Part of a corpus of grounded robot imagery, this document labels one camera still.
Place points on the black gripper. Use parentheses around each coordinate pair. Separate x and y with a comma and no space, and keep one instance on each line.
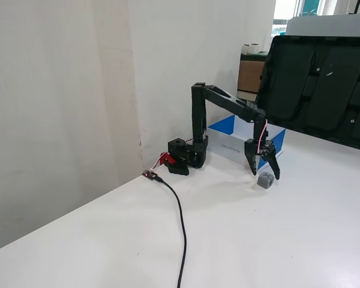
(254,147)

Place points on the gray block with X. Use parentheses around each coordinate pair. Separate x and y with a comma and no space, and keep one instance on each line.
(264,181)

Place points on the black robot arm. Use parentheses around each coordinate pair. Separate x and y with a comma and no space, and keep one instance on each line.
(198,120)

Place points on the blue and white cardboard box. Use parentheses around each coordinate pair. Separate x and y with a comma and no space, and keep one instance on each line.
(228,144)

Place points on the brown cardboard box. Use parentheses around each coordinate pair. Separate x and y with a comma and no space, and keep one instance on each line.
(249,76)

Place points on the dark green box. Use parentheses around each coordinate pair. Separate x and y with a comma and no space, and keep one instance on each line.
(255,57)

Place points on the black plastic tray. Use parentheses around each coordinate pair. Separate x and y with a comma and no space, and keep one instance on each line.
(318,90)

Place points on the red table clamp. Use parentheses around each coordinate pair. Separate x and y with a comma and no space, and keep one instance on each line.
(167,159)

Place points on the small controller board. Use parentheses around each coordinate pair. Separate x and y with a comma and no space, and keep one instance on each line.
(148,175)

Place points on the light gray rounded panel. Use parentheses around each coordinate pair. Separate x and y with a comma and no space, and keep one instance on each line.
(327,25)

